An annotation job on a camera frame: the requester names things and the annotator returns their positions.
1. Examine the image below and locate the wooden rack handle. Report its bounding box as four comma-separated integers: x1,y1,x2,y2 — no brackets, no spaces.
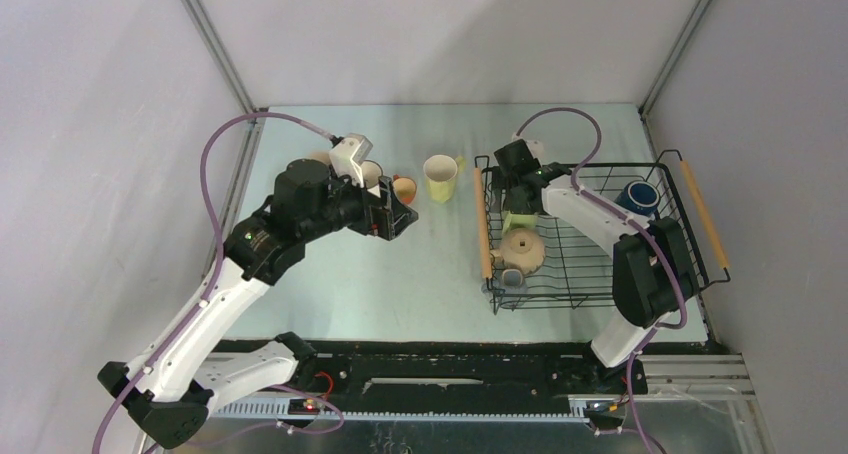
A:
680,159,730,270
472,167,493,281

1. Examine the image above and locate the left wooden rack handle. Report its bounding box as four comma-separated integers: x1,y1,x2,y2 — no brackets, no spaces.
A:
472,167,493,281

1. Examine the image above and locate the light green mug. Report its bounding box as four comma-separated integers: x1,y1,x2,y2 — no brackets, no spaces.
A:
502,211,538,235

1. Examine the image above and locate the aluminium slotted rail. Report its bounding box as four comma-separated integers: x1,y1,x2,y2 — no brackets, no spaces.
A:
209,396,588,423

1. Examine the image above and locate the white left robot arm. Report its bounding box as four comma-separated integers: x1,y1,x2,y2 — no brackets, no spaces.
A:
98,159,418,449

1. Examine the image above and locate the white mug black handle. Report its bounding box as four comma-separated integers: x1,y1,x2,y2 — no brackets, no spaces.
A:
360,160,383,197

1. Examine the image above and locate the yellow green faceted mug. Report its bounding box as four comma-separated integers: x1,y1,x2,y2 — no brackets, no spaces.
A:
423,154,466,204

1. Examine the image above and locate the right wooden rack handle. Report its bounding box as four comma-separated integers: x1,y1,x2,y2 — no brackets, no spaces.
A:
680,159,730,270

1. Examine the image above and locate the beige round speckled mug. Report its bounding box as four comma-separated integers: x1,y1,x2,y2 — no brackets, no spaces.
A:
490,228,546,275

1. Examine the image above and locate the dark blue mug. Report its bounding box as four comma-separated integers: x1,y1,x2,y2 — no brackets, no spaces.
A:
614,180,660,217

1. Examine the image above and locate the black wire dish rack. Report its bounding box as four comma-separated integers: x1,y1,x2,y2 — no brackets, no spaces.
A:
482,149,731,314

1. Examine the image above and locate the small grey blue cup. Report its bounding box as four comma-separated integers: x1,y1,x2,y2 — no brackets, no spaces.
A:
500,268,527,295

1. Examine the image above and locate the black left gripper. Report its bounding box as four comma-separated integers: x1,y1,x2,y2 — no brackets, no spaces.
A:
300,164,417,243

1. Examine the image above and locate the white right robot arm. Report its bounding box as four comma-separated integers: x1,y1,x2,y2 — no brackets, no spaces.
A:
494,139,701,392

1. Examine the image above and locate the small red orange cup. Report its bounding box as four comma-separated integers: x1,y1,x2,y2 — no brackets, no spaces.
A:
393,175,418,205

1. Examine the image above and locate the floral patterned cream mug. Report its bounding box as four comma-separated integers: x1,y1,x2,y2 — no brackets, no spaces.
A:
307,151,332,166

